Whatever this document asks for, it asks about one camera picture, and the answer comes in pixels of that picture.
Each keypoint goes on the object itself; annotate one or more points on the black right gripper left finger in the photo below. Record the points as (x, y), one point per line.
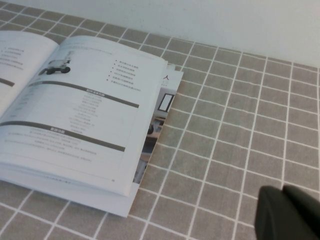
(277, 220)

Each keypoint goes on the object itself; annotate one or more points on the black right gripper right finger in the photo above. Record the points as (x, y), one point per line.
(303, 200)

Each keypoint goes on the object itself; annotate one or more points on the white product catalogue book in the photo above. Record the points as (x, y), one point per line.
(75, 112)

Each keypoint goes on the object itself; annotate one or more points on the grey white-checked tablecloth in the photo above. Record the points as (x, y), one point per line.
(237, 125)

